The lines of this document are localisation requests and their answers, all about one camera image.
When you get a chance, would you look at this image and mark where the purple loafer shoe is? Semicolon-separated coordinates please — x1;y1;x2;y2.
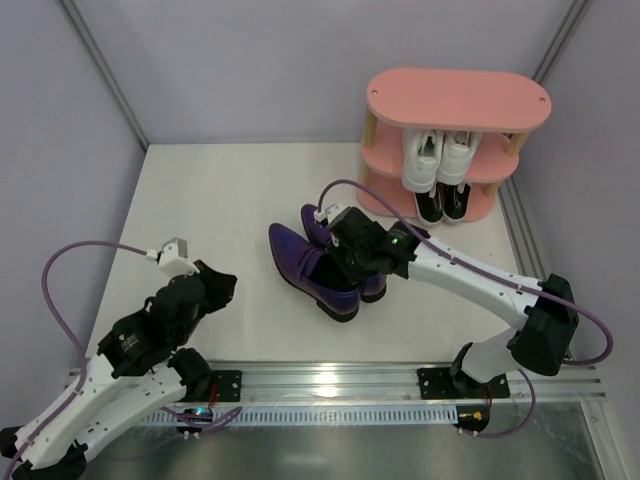
300;204;387;303
268;223;361;323

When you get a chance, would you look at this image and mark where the black canvas sneaker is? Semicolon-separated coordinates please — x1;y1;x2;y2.
414;184;443;226
443;183;471;222

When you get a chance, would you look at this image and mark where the white sneaker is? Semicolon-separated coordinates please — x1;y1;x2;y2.
402;129;444;193
436;131;483;185

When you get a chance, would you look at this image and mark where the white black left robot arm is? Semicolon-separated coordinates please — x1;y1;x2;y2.
1;261;237;479

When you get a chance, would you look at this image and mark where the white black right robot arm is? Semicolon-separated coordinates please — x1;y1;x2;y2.
313;204;579;398

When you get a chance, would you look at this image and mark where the pink shoe shelf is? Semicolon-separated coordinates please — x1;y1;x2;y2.
361;67;552;222

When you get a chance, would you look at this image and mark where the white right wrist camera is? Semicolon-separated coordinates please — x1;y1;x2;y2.
313;204;349;226

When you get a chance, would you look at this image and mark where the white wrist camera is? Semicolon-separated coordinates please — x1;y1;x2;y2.
145;237;199;278
313;204;349;226

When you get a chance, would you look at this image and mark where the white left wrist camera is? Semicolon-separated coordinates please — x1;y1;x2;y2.
145;237;199;278

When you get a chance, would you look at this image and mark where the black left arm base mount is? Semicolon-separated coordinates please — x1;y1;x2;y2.
209;369;243;403

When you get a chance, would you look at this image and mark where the aluminium rail frame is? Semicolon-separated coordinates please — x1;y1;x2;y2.
185;362;606;407

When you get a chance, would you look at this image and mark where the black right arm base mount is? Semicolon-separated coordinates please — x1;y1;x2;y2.
416;367;511;400

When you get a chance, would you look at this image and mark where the white slotted cable duct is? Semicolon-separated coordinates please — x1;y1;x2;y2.
134;405;459;427

